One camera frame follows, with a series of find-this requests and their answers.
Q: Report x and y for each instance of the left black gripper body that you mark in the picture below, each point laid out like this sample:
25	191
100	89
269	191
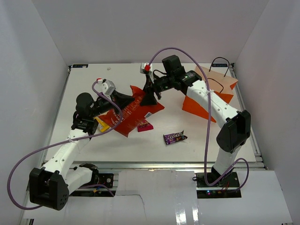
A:
103	105

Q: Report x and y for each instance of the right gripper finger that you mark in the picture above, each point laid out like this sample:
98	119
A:
149	82
148	99

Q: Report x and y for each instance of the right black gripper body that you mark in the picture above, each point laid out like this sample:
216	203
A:
163	84

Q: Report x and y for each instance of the red chips bag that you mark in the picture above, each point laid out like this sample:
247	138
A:
134	114

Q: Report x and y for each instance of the yellow snack packet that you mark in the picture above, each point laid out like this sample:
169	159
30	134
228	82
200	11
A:
102	126

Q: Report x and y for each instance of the pink candy packet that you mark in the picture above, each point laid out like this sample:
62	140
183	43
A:
144	126

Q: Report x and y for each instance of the purple m&m's packet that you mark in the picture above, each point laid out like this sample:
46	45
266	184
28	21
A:
174	138

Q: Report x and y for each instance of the orange paper bag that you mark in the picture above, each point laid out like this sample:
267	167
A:
222	84

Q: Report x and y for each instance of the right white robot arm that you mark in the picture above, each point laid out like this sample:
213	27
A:
234	125

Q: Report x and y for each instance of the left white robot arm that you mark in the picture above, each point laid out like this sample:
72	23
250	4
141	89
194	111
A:
51	185

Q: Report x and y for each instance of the left blue table label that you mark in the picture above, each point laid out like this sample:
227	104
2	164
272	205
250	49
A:
80	65

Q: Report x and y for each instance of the blue table label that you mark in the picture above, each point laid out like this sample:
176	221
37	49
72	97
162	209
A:
80	65
220	65

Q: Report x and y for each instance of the right blue table label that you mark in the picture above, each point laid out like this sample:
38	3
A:
220	65

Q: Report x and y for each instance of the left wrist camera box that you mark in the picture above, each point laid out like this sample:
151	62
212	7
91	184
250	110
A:
106	87

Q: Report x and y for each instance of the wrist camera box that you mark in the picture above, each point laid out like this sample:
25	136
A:
106	87
145	68

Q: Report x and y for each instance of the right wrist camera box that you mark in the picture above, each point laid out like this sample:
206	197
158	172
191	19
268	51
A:
145	68

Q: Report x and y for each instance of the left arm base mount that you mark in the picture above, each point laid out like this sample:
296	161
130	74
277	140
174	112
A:
102	187

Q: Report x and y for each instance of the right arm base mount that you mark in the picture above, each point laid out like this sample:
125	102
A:
226	188

